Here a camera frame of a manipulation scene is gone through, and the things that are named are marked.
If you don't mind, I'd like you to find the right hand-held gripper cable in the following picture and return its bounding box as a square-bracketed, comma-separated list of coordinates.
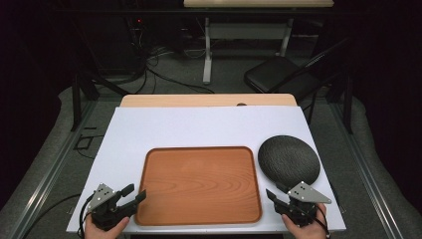
[315, 204, 331, 239]

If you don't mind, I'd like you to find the person's left hand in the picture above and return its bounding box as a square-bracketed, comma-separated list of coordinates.
[84, 214, 130, 239]

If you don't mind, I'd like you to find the white-legged wooden table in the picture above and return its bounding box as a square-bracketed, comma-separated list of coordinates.
[183, 0, 335, 86]

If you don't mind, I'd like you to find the black floor cable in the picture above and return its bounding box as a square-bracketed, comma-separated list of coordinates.
[145, 63, 216, 95]

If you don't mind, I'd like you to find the dark equipment with red light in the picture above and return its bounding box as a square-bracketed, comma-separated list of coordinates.
[123, 16, 148, 73]

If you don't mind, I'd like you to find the white board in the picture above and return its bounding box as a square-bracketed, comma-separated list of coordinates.
[66, 106, 347, 235]

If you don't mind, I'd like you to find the aluminium floor rail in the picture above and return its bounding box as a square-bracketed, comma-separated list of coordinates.
[6, 99, 98, 239]
[328, 101, 406, 239]

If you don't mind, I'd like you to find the left hand-held gripper cable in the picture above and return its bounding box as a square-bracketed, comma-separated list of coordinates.
[77, 194, 96, 239]

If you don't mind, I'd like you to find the round dark textured plate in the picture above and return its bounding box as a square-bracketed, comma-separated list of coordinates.
[257, 134, 321, 186]

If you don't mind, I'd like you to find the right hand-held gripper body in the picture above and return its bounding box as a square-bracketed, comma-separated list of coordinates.
[287, 180, 332, 228]

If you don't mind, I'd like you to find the brown wooden tray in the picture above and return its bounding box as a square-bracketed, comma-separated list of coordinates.
[134, 145, 263, 227]

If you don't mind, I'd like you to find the light wooden table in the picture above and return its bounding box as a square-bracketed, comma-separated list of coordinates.
[119, 93, 299, 108]

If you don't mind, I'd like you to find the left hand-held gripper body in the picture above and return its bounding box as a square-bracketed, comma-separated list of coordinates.
[87, 182, 130, 232]

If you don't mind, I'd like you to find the black folding chair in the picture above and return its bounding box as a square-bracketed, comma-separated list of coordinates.
[244, 36, 352, 124]

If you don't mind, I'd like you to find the person's right hand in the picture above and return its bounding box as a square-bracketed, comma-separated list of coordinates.
[281, 202, 330, 239]

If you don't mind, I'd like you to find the black metal stand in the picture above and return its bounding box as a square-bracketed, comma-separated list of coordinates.
[70, 71, 130, 132]
[326, 66, 354, 135]

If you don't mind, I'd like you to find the hand-held gripper cable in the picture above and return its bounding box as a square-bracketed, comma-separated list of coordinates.
[315, 204, 331, 239]
[77, 194, 96, 239]

